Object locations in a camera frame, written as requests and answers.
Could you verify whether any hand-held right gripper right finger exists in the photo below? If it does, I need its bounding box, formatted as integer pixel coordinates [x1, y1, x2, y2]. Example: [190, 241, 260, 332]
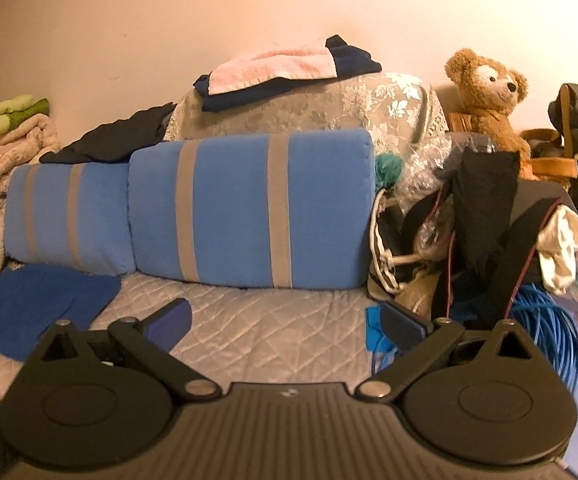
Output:
[358, 301, 545, 403]

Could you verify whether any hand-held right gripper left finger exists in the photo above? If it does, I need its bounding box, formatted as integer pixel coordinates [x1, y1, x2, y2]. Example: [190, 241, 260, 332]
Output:
[41, 297, 220, 402]

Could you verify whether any blue fleece jacket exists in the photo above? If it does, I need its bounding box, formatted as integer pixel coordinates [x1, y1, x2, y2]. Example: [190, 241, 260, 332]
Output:
[0, 262, 122, 362]

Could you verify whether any pile of folded clothes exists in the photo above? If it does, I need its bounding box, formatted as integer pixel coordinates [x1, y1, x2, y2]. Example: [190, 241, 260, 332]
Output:
[192, 35, 383, 112]

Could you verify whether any bright blue cloth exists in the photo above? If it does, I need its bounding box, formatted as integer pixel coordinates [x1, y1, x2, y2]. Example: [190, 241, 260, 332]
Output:
[366, 305, 395, 356]

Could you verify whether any grey quilted bedspread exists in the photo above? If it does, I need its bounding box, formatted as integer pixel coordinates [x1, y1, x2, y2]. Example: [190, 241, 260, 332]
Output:
[0, 260, 385, 401]

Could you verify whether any blue grey-striped pillow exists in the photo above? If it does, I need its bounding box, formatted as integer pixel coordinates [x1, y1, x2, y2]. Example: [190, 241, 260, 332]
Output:
[128, 128, 377, 291]
[4, 162, 137, 277]

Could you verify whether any black bag with red piping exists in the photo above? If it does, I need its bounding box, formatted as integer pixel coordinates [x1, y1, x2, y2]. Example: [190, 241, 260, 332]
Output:
[399, 180, 572, 333]

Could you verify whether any black hanging cloth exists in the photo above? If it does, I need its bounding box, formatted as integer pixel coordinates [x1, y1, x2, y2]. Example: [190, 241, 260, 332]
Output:
[452, 150, 520, 311]

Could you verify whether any teal cloth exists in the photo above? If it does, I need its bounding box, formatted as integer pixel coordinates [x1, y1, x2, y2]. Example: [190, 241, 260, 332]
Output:
[374, 154, 404, 188]

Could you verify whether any clear plastic bag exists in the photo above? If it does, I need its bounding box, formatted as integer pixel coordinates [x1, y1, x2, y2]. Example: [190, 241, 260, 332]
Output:
[399, 132, 495, 261]

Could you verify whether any white crumpled cloth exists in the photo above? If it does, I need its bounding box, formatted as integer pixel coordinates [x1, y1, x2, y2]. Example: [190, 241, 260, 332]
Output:
[536, 206, 578, 296]

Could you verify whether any black garment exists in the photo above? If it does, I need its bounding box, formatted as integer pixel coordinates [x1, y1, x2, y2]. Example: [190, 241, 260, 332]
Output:
[39, 102, 177, 165]

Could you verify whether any brown leather bag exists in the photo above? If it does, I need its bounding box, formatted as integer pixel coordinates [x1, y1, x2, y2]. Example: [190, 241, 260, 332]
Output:
[522, 84, 577, 181]

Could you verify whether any beige quilted comforter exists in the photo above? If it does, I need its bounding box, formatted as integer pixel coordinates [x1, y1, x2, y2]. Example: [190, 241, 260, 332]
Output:
[0, 112, 62, 296]

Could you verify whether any floral lace-covered bundle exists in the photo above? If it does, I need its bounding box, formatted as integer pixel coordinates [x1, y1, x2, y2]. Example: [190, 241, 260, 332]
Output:
[163, 71, 447, 181]

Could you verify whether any brown teddy bear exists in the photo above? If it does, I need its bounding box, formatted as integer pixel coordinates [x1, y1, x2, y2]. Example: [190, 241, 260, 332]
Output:
[444, 48, 532, 166]

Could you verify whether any pink towel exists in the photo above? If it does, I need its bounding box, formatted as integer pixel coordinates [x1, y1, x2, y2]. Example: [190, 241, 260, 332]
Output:
[208, 37, 337, 96]

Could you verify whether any striped drawstring bag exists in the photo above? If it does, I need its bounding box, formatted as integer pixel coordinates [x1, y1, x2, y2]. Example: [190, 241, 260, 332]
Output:
[367, 187, 452, 296]

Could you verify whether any blue cable coil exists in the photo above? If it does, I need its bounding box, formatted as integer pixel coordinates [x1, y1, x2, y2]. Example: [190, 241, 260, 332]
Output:
[369, 282, 578, 396]

